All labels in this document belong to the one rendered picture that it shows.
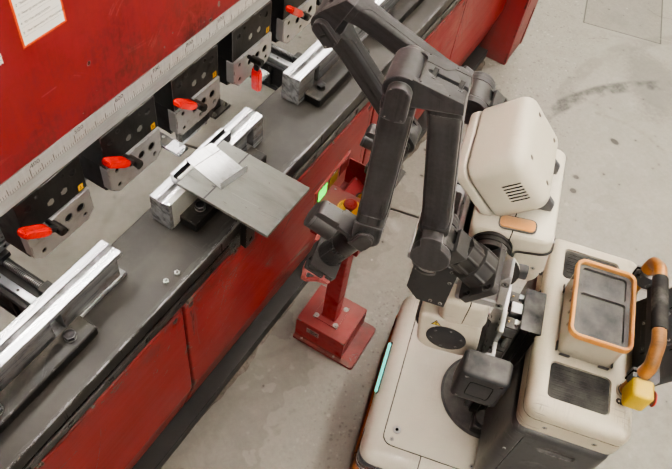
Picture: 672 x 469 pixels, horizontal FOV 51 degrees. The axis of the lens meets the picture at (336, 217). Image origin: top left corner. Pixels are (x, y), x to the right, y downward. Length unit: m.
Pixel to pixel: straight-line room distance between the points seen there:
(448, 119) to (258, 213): 0.68
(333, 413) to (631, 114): 2.23
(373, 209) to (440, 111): 0.29
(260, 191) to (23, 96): 0.69
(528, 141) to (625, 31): 3.07
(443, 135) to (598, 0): 3.51
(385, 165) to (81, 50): 0.53
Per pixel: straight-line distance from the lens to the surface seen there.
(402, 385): 2.26
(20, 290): 1.78
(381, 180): 1.24
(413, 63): 1.09
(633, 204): 3.43
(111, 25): 1.26
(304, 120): 2.04
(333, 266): 1.49
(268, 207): 1.66
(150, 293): 1.69
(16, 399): 1.59
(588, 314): 1.80
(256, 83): 1.68
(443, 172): 1.20
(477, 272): 1.36
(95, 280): 1.63
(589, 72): 4.01
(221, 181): 1.71
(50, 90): 1.21
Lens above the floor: 2.30
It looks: 52 degrees down
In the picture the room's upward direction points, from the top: 10 degrees clockwise
